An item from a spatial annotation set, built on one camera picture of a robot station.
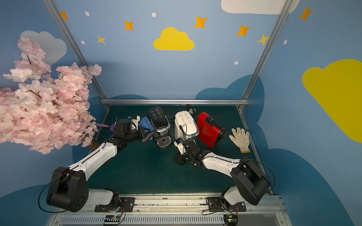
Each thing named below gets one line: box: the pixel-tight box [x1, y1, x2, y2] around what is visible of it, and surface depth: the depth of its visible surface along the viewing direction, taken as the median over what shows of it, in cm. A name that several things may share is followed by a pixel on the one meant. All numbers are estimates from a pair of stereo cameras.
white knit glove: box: [228, 127, 251, 154], surface depth 103 cm
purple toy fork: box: [95, 122, 117, 132], surface depth 109 cm
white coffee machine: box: [174, 110, 200, 146], surface depth 84 cm
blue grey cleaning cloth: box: [138, 116, 156, 141], surface depth 87 cm
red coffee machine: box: [197, 111, 228, 150], surface depth 88 cm
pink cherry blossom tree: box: [0, 37, 103, 155], surface depth 53 cm
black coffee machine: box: [148, 106, 173, 150], surface depth 87 cm
